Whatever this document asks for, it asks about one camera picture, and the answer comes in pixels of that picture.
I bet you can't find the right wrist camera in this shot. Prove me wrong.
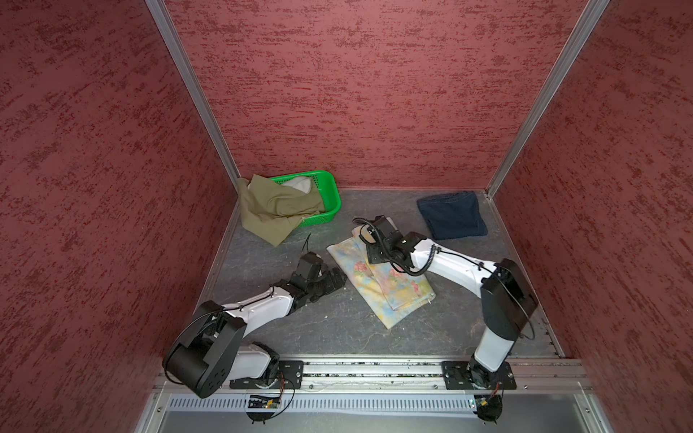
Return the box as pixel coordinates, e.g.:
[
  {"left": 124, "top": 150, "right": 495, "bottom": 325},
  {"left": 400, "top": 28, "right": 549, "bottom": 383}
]
[{"left": 360, "top": 216, "right": 402, "bottom": 248}]

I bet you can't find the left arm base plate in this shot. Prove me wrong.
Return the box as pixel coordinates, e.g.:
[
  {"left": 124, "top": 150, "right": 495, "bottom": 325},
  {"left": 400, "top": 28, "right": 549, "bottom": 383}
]
[{"left": 228, "top": 360, "right": 304, "bottom": 391}]

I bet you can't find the right aluminium corner post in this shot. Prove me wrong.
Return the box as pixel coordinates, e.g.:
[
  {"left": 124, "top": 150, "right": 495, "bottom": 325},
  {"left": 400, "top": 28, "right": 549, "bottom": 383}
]
[{"left": 485, "top": 0, "right": 610, "bottom": 201}]

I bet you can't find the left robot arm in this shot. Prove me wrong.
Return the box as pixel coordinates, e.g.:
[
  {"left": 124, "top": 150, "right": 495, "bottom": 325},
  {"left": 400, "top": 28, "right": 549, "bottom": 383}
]
[{"left": 162, "top": 266, "right": 348, "bottom": 399}]

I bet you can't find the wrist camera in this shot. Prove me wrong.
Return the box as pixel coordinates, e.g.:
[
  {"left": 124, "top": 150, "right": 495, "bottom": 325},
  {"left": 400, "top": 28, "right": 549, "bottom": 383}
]
[
  {"left": 296, "top": 252, "right": 324, "bottom": 281},
  {"left": 360, "top": 216, "right": 402, "bottom": 248}
]

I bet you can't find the aluminium corner post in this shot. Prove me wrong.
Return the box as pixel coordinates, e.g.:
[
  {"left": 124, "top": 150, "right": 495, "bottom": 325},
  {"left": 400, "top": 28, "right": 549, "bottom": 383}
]
[
  {"left": 145, "top": 0, "right": 240, "bottom": 189},
  {"left": 485, "top": 0, "right": 610, "bottom": 201}
]

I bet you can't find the base connector cable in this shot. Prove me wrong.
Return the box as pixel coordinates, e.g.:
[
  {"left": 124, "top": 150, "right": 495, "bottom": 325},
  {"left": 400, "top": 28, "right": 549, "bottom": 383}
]
[
  {"left": 244, "top": 372, "right": 294, "bottom": 424},
  {"left": 474, "top": 386, "right": 505, "bottom": 423}
]

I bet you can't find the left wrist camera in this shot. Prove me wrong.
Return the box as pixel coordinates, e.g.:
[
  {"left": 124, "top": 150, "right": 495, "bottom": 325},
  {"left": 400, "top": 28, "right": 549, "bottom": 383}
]
[{"left": 296, "top": 252, "right": 324, "bottom": 281}]

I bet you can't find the olive green skirt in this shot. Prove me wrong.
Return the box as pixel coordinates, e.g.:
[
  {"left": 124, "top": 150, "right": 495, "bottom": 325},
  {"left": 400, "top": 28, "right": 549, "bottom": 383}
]
[{"left": 238, "top": 175, "right": 326, "bottom": 247}]

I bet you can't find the white slotted cable duct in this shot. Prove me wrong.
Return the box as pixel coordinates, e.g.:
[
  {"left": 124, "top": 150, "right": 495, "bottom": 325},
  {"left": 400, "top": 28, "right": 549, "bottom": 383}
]
[{"left": 166, "top": 393, "right": 478, "bottom": 417}]

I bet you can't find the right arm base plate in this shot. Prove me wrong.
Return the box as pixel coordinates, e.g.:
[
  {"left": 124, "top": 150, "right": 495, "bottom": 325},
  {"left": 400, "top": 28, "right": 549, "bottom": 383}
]
[{"left": 441, "top": 359, "right": 517, "bottom": 391}]

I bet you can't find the pastel patterned skirt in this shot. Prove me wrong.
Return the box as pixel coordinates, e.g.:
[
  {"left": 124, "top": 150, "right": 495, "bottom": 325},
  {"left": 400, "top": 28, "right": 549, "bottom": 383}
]
[{"left": 327, "top": 228, "right": 436, "bottom": 329}]

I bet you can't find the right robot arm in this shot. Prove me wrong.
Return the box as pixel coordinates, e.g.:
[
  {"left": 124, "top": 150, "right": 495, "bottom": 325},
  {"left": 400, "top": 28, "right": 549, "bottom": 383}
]
[{"left": 359, "top": 228, "right": 538, "bottom": 390}]

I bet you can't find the right base connector cable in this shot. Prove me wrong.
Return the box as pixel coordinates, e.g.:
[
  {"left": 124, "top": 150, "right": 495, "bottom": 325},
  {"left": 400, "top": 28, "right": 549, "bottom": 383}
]
[{"left": 474, "top": 386, "right": 505, "bottom": 423}]

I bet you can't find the blue denim skirt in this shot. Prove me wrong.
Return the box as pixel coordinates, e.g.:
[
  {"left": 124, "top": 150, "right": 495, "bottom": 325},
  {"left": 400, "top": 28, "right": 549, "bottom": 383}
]
[{"left": 417, "top": 191, "right": 488, "bottom": 241}]

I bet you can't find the green plastic basket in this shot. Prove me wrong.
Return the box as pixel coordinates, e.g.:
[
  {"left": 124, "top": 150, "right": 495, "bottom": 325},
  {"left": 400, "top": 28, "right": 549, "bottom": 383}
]
[{"left": 271, "top": 171, "right": 341, "bottom": 228}]

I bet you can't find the left aluminium corner post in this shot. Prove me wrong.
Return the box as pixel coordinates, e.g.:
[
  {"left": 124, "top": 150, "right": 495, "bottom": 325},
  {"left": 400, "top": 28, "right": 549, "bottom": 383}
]
[{"left": 145, "top": 0, "right": 240, "bottom": 189}]

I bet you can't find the left base connector cable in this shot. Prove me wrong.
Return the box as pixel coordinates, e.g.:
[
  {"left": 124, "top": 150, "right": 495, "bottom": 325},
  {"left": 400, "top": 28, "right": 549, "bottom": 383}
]
[{"left": 244, "top": 372, "right": 294, "bottom": 424}]

